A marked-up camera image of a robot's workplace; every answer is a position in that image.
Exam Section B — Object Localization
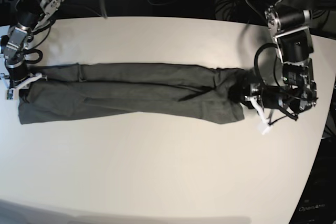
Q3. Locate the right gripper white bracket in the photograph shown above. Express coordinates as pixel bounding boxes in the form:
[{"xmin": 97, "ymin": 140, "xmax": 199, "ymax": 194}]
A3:
[{"xmin": 1, "ymin": 61, "xmax": 47, "ymax": 103}]

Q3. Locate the black OpenArm box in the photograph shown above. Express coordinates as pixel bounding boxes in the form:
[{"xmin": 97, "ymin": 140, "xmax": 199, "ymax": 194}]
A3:
[{"xmin": 290, "ymin": 137, "xmax": 335, "ymax": 223}]

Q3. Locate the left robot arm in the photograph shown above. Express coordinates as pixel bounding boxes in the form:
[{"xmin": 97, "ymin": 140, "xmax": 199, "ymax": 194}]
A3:
[{"xmin": 230, "ymin": 0, "xmax": 319, "ymax": 128}]

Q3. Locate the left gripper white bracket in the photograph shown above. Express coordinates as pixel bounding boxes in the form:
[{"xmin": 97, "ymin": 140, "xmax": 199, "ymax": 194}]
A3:
[{"xmin": 228, "ymin": 77, "xmax": 292, "ymax": 125}]

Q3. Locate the grey T-shirt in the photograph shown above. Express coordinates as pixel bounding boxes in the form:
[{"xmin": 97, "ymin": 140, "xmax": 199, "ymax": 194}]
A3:
[{"xmin": 18, "ymin": 63, "xmax": 252, "ymax": 124}]

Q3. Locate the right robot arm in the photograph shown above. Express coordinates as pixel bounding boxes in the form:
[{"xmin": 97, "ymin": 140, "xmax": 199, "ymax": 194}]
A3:
[{"xmin": 1, "ymin": 0, "xmax": 64, "ymax": 100}]

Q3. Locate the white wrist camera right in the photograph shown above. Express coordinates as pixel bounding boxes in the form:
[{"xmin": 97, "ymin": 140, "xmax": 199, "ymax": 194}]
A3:
[{"xmin": 5, "ymin": 89, "xmax": 19, "ymax": 101}]

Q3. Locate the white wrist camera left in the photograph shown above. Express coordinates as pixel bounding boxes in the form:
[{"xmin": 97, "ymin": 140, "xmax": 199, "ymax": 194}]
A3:
[{"xmin": 257, "ymin": 122, "xmax": 272, "ymax": 135}]

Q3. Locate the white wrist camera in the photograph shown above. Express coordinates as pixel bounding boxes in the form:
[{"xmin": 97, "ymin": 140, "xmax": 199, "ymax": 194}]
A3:
[
  {"xmin": 5, "ymin": 89, "xmax": 19, "ymax": 101},
  {"xmin": 257, "ymin": 122, "xmax": 272, "ymax": 135}
]

